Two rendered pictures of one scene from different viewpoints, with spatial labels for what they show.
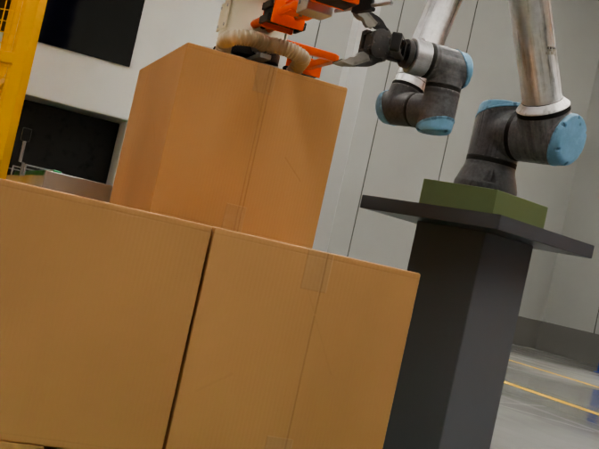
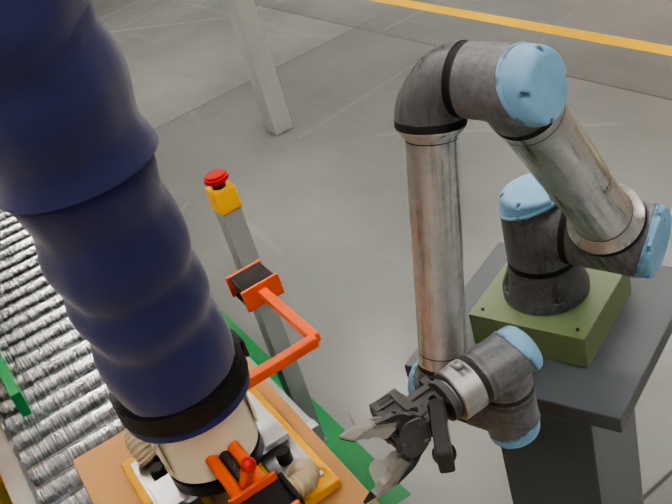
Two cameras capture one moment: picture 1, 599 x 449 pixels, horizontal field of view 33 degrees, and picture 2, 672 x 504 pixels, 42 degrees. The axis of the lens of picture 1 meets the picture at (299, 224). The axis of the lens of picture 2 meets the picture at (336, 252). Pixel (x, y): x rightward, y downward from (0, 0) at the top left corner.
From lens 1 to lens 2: 212 cm
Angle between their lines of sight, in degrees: 34
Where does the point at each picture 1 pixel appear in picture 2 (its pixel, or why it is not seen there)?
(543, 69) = (604, 212)
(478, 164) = (533, 284)
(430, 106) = (504, 428)
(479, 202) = (562, 350)
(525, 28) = (566, 193)
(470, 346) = (605, 467)
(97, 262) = not seen: outside the picture
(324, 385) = not seen: outside the picture
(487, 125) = (527, 239)
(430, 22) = (436, 281)
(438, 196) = not seen: hidden behind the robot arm
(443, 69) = (506, 391)
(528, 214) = (615, 303)
